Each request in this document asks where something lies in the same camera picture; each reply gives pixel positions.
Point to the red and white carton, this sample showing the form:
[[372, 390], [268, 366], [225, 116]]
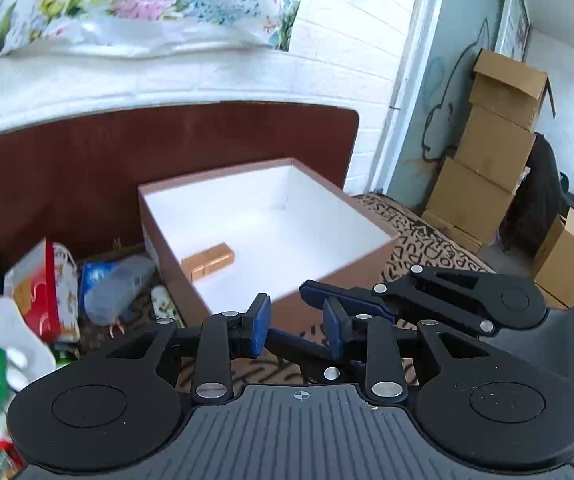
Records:
[[42, 290]]

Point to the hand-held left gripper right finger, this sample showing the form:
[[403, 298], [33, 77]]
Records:
[[334, 330]]

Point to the lettered leopard print blanket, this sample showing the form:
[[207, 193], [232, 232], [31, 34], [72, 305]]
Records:
[[417, 240]]

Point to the brown wooden headboard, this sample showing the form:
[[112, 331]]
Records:
[[92, 160]]

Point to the white floral packet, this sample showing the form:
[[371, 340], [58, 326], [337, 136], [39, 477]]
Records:
[[164, 305]]

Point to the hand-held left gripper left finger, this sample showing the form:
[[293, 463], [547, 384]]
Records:
[[259, 325]]

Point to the open cardboard box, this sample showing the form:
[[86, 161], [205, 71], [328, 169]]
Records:
[[509, 90]]

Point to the green can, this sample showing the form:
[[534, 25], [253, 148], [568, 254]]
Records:
[[64, 355]]

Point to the large closed cardboard box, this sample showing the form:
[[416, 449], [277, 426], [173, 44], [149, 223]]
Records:
[[497, 142], [467, 197]]

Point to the framed picture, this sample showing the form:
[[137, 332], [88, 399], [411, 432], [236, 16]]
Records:
[[514, 20]]

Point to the floral plastic bag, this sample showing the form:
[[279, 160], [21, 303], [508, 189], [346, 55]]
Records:
[[132, 5]]

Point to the brown cardboard box white inside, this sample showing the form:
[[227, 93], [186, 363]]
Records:
[[267, 220]]

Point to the cardboard box with raised flap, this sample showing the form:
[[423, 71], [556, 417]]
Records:
[[567, 260]]

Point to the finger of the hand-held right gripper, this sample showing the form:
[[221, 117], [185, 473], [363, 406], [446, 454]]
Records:
[[297, 345], [317, 292]]

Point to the small flat cardboard box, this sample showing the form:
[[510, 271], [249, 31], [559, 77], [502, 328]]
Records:
[[454, 235]]

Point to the dark hanging garment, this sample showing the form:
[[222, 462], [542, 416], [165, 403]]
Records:
[[537, 195]]

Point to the white blister packet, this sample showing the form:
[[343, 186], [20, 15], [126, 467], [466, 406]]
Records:
[[17, 340]]

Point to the small gold box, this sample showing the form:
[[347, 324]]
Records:
[[208, 260]]

